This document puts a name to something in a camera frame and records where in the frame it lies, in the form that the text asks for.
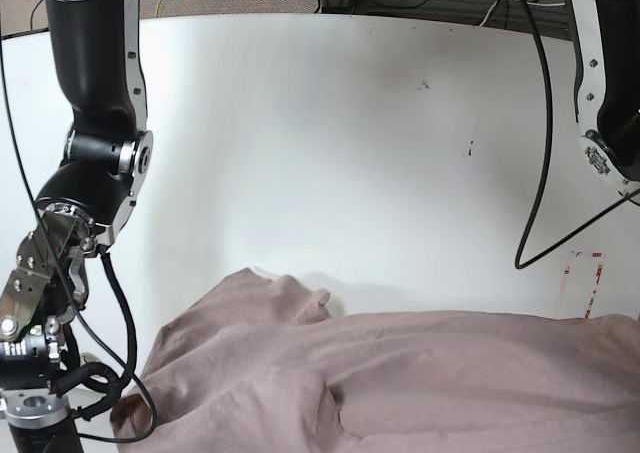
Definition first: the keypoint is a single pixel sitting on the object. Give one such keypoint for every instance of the mauve t-shirt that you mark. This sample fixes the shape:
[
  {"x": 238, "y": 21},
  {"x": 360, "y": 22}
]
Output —
[{"x": 259, "y": 365}]

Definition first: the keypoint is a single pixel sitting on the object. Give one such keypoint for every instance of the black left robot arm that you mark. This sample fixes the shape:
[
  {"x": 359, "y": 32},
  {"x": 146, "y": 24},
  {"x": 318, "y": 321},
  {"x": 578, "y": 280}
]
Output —
[{"x": 605, "y": 36}]

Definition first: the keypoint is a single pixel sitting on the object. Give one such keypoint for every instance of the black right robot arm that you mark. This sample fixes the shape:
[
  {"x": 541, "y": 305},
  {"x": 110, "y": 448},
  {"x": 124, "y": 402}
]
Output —
[{"x": 45, "y": 386}]

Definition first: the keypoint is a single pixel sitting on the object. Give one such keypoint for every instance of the red tape rectangle marking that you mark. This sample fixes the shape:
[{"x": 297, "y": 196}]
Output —
[{"x": 579, "y": 284}]

